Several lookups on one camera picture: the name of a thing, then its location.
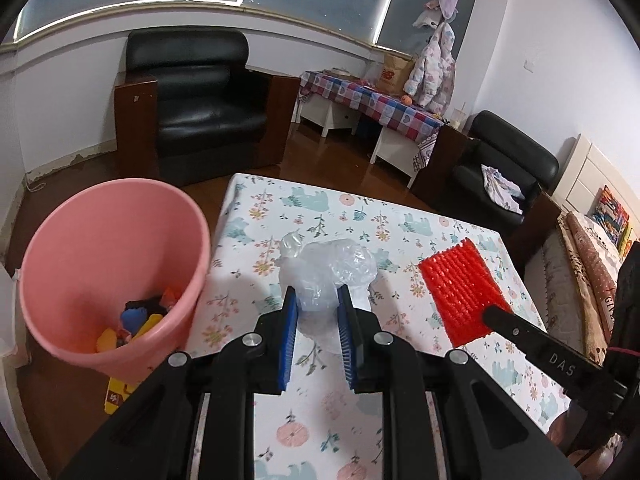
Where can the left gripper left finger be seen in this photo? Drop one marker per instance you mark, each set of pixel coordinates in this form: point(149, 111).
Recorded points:
point(193, 418)

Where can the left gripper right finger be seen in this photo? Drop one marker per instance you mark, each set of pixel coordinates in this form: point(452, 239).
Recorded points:
point(444, 417)

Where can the blue wrapper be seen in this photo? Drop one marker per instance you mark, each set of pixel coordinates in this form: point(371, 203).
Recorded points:
point(133, 319)

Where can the red foam fruit net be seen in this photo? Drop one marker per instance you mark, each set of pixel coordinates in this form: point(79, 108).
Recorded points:
point(462, 288)

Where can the clear plastic bag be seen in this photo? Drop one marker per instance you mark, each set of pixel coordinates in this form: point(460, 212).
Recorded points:
point(315, 271)

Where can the pink plastic trash bucket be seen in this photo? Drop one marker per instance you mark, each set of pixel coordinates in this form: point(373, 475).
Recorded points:
point(118, 241)

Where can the floral bear bed sheet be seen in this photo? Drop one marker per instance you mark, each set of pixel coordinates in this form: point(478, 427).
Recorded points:
point(318, 428)

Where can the black leather armchair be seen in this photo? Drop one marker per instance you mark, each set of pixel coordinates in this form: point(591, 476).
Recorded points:
point(190, 109)
point(452, 182)

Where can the white table checkered cloth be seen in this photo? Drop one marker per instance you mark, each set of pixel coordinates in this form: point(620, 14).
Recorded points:
point(405, 134)

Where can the hanging child's floral jacket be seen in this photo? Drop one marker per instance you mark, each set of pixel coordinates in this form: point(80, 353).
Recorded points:
point(430, 84)

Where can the brown paper bag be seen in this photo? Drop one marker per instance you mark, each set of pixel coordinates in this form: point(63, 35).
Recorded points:
point(394, 74)

